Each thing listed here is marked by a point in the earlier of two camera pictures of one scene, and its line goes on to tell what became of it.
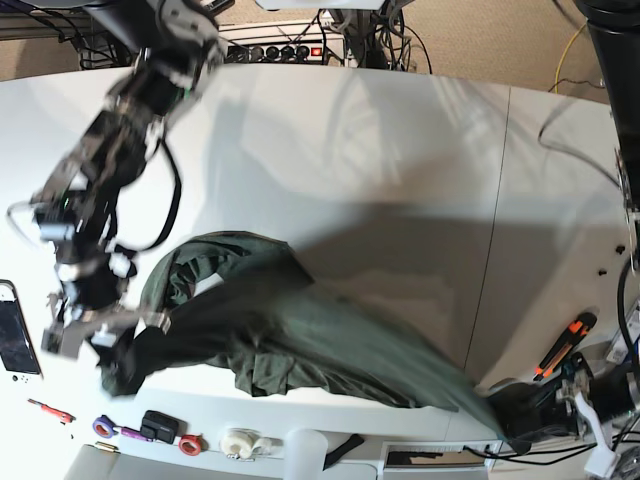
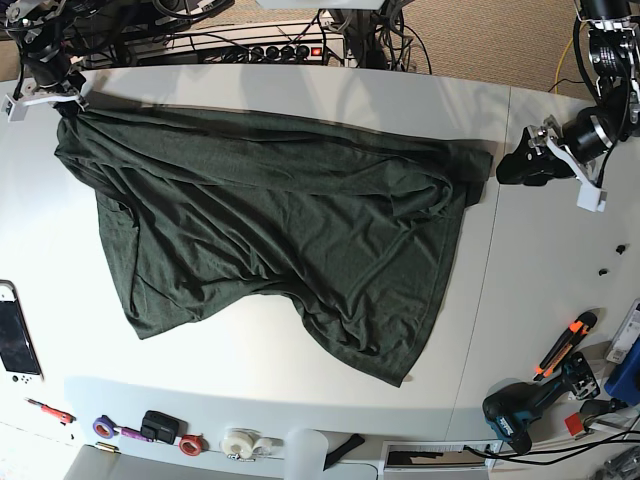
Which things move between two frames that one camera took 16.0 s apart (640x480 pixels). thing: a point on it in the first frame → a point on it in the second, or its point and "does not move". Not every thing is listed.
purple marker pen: x=134 y=434 does not move
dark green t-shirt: x=243 y=308 → x=353 y=229
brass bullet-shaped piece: x=107 y=447 does not move
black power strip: x=278 y=53 does not move
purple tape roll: x=104 y=427 does not move
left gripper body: x=88 y=296 → x=71 y=85
